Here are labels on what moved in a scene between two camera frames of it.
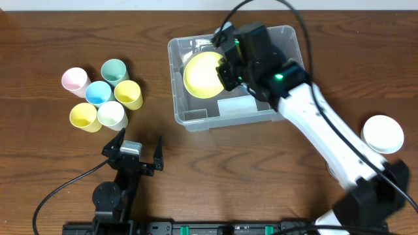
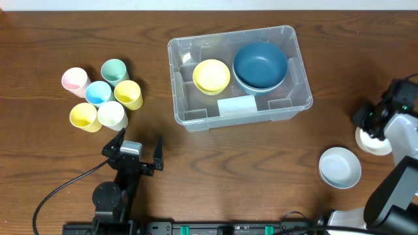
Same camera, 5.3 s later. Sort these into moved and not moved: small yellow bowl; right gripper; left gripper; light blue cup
Moved: right gripper; small yellow bowl
Not moved: light blue cup; left gripper
